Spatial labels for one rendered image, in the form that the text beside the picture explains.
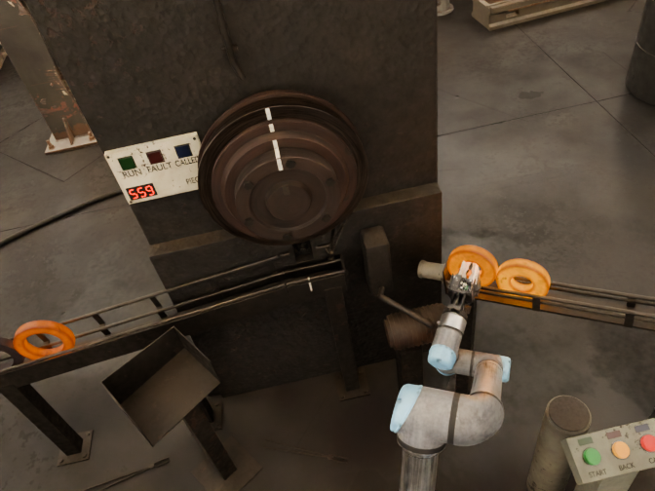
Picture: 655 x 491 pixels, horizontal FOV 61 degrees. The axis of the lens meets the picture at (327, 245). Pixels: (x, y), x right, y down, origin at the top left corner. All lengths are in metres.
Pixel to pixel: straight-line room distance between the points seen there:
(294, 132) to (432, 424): 0.77
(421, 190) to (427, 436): 0.82
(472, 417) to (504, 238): 1.72
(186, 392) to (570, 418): 1.12
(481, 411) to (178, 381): 0.95
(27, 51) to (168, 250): 2.67
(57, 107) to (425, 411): 3.64
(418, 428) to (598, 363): 1.32
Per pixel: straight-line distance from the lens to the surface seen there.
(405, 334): 1.89
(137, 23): 1.50
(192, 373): 1.83
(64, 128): 4.51
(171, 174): 1.68
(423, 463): 1.40
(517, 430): 2.31
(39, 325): 2.03
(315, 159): 1.42
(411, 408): 1.32
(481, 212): 3.06
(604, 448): 1.65
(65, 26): 1.53
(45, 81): 4.36
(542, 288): 1.76
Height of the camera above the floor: 2.04
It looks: 44 degrees down
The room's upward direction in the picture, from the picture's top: 11 degrees counter-clockwise
